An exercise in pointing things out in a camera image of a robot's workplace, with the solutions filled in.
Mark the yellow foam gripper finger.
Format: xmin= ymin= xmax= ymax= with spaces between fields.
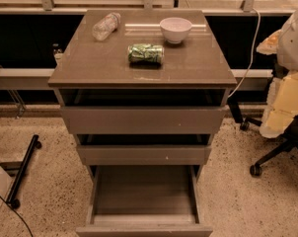
xmin=260 ymin=72 xmax=298 ymax=138
xmin=257 ymin=30 xmax=281 ymax=55

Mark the green soda can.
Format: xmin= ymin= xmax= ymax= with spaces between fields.
xmin=127 ymin=43 xmax=164 ymax=64

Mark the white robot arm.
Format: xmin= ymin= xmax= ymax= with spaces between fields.
xmin=257 ymin=9 xmax=298 ymax=138

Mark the grey drawer cabinet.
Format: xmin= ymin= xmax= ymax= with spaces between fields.
xmin=47 ymin=9 xmax=238 ymax=237

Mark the open bottom drawer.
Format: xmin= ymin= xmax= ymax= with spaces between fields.
xmin=76 ymin=165 xmax=212 ymax=237

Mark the top drawer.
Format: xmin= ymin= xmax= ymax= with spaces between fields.
xmin=61 ymin=107 xmax=225 ymax=134

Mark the middle drawer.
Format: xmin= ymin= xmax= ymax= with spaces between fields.
xmin=77 ymin=145 xmax=211 ymax=165

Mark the black office chair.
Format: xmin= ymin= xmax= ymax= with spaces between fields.
xmin=228 ymin=97 xmax=298 ymax=177

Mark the white ceramic bowl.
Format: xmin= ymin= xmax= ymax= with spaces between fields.
xmin=160 ymin=17 xmax=192 ymax=43

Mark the clear plastic bottle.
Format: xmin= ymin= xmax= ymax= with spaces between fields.
xmin=92 ymin=12 xmax=120 ymax=41

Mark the black wheeled stand leg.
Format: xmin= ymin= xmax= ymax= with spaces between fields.
xmin=6 ymin=134 xmax=41 ymax=209

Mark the black floor cable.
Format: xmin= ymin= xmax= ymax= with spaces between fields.
xmin=0 ymin=181 xmax=35 ymax=237

